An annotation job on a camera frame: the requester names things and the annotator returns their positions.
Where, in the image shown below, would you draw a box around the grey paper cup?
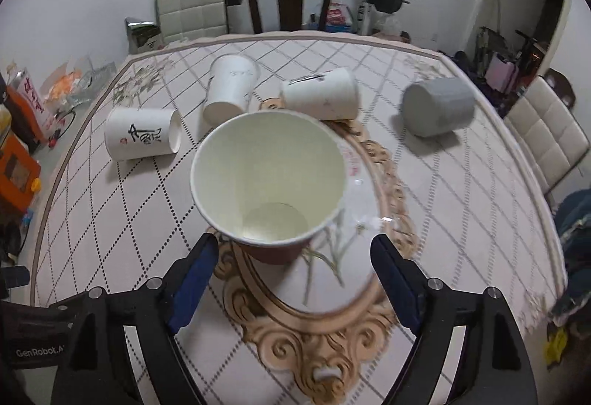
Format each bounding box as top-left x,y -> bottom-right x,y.
401,76 -> 476,138

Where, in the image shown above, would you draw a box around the red and white bag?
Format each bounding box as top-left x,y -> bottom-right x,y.
4,68 -> 56,142

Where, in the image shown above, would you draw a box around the white padded chair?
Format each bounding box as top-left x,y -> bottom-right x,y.
154,0 -> 230,43
503,69 -> 578,203

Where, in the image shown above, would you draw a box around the plain white paper cup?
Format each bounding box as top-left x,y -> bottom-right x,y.
202,55 -> 260,127

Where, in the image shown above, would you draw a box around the red paper cup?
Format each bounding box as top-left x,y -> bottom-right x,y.
190,110 -> 348,266

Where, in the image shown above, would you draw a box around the white cup with black calligraphy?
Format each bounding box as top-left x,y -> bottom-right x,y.
104,106 -> 182,162

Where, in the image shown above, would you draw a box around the silver and black box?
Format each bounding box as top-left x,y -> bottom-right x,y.
124,17 -> 163,55

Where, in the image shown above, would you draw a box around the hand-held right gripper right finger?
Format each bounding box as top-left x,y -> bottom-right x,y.
369,234 -> 539,405

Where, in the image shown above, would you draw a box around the pink suitcase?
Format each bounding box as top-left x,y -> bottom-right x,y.
487,54 -> 520,92

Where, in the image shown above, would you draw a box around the dark blue clothing pile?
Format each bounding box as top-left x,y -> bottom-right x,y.
549,190 -> 591,327

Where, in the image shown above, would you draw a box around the crumpled clear plastic bag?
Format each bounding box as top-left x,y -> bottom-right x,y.
372,12 -> 409,41

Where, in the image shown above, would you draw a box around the clear plastic bags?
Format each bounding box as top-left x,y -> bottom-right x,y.
46,58 -> 116,110

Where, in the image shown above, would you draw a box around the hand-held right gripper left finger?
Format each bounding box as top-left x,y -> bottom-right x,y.
48,232 -> 220,405

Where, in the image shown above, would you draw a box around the orange box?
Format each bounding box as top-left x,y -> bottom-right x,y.
0,132 -> 42,214

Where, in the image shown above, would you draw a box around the yellow object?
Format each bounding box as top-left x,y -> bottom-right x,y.
547,326 -> 571,369

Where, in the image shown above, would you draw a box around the red label plastic bag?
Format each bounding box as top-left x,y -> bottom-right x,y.
318,2 -> 354,34

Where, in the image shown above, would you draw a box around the white paper cup dark stripe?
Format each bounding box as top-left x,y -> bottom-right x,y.
281,67 -> 360,122

